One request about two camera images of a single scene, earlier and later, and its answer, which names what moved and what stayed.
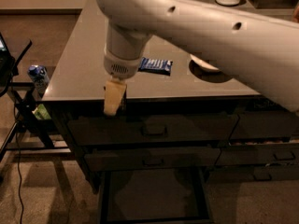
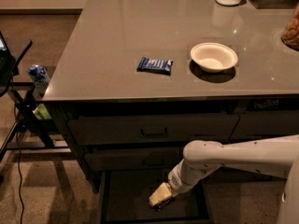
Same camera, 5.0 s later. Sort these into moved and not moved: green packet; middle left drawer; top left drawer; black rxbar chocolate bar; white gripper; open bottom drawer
Moved: white gripper; black rxbar chocolate bar
Not moved: green packet; top left drawer; middle left drawer; open bottom drawer
